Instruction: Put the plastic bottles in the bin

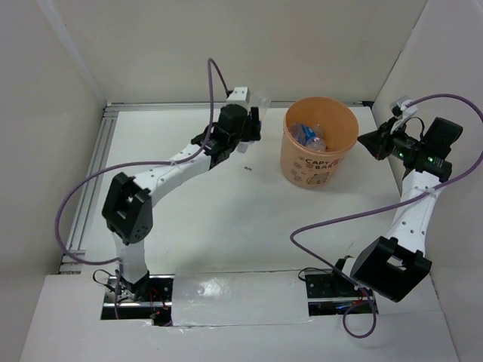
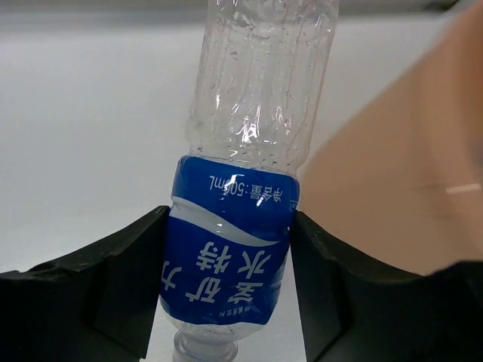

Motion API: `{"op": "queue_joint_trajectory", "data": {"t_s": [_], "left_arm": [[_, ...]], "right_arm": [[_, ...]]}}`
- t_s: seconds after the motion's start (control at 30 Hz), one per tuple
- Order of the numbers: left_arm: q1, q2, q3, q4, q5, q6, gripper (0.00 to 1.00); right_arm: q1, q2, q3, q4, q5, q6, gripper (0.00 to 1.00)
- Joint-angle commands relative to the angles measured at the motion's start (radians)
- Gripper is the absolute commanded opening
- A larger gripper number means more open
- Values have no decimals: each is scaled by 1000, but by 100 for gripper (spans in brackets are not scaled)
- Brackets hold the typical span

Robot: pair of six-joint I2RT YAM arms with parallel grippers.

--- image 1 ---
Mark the orange plastic bin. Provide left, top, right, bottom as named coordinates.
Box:
left=280, top=97, right=359, bottom=189

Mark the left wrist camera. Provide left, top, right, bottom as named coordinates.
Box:
left=226, top=86, right=250, bottom=107

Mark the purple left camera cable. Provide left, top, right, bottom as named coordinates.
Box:
left=55, top=58, right=233, bottom=321

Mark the aluminium table edge rail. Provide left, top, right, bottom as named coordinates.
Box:
left=58, top=100, right=374, bottom=275

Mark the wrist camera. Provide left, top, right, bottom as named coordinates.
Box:
left=390, top=96, right=418, bottom=134
left=226, top=86, right=250, bottom=107

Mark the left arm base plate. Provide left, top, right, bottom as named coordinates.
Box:
left=93, top=273, right=174, bottom=327

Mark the blue label bottle blue cap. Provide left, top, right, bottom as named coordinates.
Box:
left=288, top=123, right=327, bottom=152

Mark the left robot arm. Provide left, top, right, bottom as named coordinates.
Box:
left=102, top=104, right=261, bottom=301

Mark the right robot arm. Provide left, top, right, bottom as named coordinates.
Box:
left=329, top=118, right=463, bottom=302

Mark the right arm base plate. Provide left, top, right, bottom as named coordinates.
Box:
left=297, top=268, right=371, bottom=317

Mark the blue label bottle white neck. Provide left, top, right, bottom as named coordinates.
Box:
left=237, top=89, right=271, bottom=154

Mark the white taped cover sheet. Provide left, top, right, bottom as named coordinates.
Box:
left=171, top=271, right=311, bottom=327

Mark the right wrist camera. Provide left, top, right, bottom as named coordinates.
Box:
left=390, top=96, right=418, bottom=134

